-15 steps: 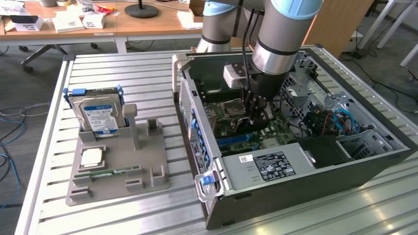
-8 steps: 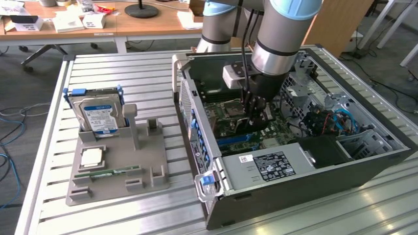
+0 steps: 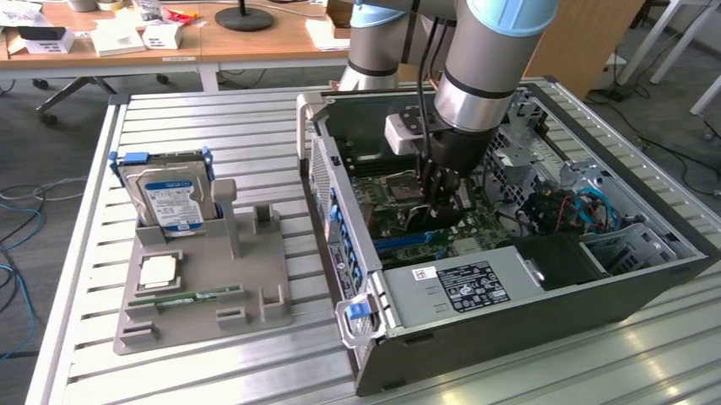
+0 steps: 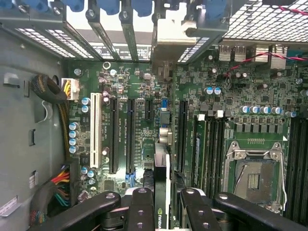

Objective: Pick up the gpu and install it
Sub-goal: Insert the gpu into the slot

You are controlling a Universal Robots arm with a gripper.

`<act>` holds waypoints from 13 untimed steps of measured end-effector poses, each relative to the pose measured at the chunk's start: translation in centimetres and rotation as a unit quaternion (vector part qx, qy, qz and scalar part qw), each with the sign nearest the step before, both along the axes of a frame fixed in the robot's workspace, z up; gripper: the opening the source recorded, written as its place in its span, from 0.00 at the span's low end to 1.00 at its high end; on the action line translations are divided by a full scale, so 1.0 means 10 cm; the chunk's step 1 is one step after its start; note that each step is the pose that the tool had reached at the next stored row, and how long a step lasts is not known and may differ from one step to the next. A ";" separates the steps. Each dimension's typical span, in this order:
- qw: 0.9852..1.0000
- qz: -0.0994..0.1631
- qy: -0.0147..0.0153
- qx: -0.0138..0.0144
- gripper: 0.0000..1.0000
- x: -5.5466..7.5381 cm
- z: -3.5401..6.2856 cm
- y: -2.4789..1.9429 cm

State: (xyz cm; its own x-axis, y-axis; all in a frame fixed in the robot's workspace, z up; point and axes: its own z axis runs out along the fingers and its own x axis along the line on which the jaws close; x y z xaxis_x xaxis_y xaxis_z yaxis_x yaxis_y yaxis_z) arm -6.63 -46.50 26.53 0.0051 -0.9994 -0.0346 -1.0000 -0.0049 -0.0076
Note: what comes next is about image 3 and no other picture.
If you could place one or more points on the brown cardboard box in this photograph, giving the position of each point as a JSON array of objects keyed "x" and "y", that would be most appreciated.
[{"x": 338, "y": 12}]

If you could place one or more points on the black graphics card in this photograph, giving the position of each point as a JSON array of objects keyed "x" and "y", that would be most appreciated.
[{"x": 414, "y": 221}]

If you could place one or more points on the blue expansion slot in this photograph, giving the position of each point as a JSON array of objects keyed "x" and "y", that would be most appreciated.
[{"x": 394, "y": 244}]

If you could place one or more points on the small grey disk bay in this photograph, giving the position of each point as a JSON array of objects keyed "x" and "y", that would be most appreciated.
[{"x": 625, "y": 249}]

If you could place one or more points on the hard disk with blue bracket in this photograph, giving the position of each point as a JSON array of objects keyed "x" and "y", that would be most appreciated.
[{"x": 168, "y": 202}]

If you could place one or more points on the grey power supply unit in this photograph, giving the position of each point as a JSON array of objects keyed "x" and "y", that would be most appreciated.
[{"x": 417, "y": 304}]

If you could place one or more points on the wooden cabinet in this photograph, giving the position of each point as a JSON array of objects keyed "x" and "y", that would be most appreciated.
[{"x": 592, "y": 38}]

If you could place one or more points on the open white foam box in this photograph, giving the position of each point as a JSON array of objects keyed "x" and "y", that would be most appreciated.
[{"x": 118, "y": 42}]

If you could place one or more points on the silver chipset heatsink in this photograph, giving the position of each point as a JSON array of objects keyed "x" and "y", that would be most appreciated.
[{"x": 466, "y": 246}]

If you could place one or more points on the crumpled white paper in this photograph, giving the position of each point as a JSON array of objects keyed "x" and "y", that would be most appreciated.
[{"x": 19, "y": 17}]

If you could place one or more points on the blue case latch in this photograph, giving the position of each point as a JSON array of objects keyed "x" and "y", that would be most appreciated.
[{"x": 355, "y": 313}]

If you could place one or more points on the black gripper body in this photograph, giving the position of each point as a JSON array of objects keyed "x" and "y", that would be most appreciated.
[{"x": 456, "y": 152}]

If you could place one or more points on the white box with black lid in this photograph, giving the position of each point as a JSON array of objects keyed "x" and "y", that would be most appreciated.
[{"x": 48, "y": 42}]

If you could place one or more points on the red and yellow packet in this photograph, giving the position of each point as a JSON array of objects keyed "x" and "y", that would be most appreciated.
[{"x": 181, "y": 17}]

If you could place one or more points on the wooden desk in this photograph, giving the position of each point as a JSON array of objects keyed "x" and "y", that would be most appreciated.
[
  {"x": 84, "y": 60},
  {"x": 254, "y": 42}
]

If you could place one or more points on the tape roll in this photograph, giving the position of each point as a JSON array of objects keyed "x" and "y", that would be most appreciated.
[{"x": 107, "y": 5}]

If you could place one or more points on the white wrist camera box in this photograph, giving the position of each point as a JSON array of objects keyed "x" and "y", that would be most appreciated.
[{"x": 402, "y": 141}]

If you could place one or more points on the silver CPU chip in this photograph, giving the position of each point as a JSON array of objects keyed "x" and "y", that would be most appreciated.
[{"x": 159, "y": 272}]

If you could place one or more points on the black lamp base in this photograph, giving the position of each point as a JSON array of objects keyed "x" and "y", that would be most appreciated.
[{"x": 243, "y": 20}]

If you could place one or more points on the grey cup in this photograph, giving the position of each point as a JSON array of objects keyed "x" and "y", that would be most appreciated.
[{"x": 82, "y": 5}]

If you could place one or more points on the CPU socket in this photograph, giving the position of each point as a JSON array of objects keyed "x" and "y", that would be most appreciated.
[{"x": 399, "y": 190}]

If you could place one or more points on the black open PC case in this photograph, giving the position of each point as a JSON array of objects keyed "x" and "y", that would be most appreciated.
[{"x": 506, "y": 337}]

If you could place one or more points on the tall perforated drive cage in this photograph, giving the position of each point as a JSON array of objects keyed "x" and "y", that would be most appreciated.
[{"x": 524, "y": 169}]

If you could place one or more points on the white paper stack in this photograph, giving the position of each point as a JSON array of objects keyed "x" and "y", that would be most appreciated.
[{"x": 326, "y": 36}]

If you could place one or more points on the white box with label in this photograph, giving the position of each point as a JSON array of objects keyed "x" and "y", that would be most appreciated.
[{"x": 163, "y": 38}]

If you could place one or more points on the grey parts rack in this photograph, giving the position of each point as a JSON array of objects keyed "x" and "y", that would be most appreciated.
[{"x": 209, "y": 274}]

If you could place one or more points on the green loose RAM stick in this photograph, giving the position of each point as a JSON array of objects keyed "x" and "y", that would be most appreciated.
[{"x": 186, "y": 295}]

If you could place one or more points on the green motherboard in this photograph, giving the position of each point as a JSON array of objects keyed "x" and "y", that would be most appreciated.
[{"x": 478, "y": 219}]

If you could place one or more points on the white table frame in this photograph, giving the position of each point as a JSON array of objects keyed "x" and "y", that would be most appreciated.
[{"x": 661, "y": 72}]

